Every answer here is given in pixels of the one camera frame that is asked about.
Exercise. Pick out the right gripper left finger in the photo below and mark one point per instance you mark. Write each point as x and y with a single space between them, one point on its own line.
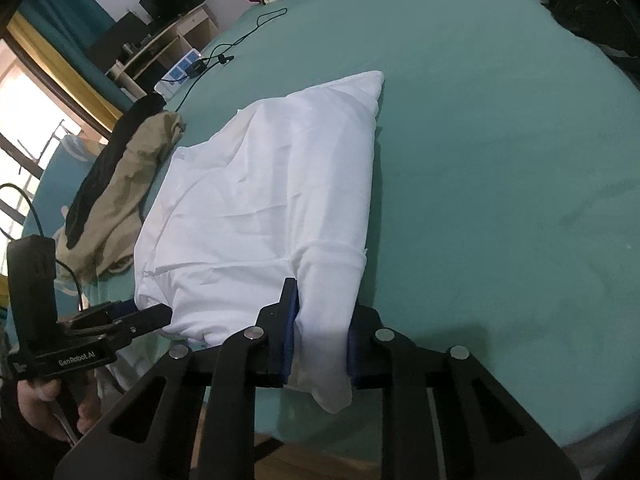
192 415

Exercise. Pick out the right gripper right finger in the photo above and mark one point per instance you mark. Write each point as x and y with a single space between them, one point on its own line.
444 416

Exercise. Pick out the white garment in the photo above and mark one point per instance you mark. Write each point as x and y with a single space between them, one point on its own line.
282 190

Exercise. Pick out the black clothes pile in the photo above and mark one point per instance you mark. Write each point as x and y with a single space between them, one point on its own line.
599 21

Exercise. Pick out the person's left hand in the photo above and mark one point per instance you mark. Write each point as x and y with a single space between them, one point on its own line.
38 405

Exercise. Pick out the beige trousers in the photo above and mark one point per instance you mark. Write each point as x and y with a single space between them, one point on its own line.
106 244

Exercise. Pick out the black garment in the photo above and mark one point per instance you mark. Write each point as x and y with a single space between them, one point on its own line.
103 168

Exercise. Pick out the green bed sheet mattress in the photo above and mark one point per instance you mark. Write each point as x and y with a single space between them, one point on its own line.
505 203

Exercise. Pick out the yellow curtain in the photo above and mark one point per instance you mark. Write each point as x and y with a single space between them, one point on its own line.
57 75

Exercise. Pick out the beige wooden desk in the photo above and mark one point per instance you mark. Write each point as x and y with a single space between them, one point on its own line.
138 76

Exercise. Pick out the white blue power strip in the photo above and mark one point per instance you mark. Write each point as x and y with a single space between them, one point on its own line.
178 75

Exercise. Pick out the black speaker box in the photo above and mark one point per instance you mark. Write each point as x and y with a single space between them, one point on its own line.
109 47

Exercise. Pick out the teal curtain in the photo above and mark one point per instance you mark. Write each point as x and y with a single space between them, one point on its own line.
71 26

